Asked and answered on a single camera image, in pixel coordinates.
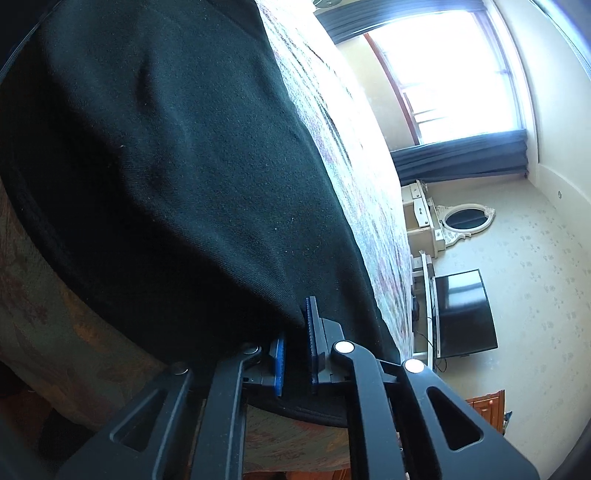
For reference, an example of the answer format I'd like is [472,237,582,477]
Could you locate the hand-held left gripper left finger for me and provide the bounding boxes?
[55,335,289,480]

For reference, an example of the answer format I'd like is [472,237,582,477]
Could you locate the black pants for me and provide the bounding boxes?
[0,0,402,428]

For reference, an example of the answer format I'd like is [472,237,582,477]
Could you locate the bright window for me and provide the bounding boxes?
[365,9,527,146]

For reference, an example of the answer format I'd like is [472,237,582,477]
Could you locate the floral blanket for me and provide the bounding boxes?
[0,0,415,474]

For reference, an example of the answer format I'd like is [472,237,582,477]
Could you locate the oval white framed mirror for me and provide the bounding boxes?
[436,205,496,250]

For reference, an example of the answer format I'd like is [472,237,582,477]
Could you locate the black flat television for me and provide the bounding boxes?
[431,270,499,360]

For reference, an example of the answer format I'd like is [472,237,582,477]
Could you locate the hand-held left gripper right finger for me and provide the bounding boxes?
[302,295,541,480]

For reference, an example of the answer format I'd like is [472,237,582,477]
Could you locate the brown wooden cabinet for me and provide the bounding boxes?
[464,390,506,435]

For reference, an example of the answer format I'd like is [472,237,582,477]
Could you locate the white television stand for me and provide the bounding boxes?
[409,251,439,370]

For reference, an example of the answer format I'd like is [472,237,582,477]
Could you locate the white vanity dresser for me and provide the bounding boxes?
[402,180,446,257]

